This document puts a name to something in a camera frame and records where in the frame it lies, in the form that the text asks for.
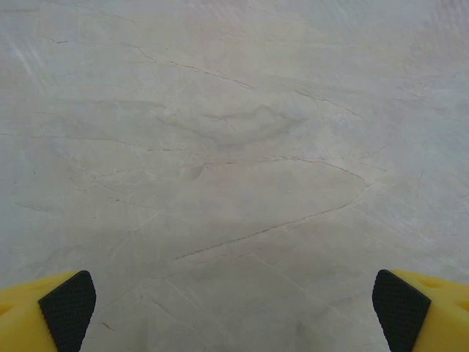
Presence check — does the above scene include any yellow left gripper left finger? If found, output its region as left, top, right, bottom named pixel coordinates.
left=0, top=270, right=97, bottom=352

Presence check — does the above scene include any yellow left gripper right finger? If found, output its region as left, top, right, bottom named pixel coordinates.
left=372, top=269, right=469, bottom=352

